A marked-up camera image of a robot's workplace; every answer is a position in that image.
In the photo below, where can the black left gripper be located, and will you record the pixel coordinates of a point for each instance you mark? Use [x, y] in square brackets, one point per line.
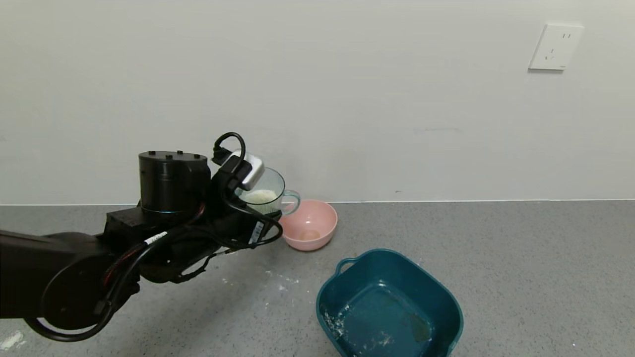
[257, 231]

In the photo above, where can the clear ribbed glass mug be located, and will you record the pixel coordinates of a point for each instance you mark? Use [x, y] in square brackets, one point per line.
[273, 186]

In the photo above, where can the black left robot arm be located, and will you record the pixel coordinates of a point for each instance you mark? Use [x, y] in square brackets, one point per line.
[171, 183]

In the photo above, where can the pink bowl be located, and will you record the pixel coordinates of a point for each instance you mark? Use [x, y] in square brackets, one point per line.
[312, 223]

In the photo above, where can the spilled powder streak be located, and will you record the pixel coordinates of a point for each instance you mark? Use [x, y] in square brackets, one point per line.
[282, 286]

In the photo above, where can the large spilled powder patch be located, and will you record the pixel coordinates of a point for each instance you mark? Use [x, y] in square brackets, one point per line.
[11, 340]

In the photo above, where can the teal plastic basin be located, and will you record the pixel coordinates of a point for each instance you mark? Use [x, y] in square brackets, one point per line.
[387, 307]

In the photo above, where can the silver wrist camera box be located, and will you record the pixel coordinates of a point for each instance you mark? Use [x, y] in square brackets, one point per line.
[254, 173]

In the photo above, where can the white wall socket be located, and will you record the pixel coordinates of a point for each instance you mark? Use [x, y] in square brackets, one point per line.
[555, 47]

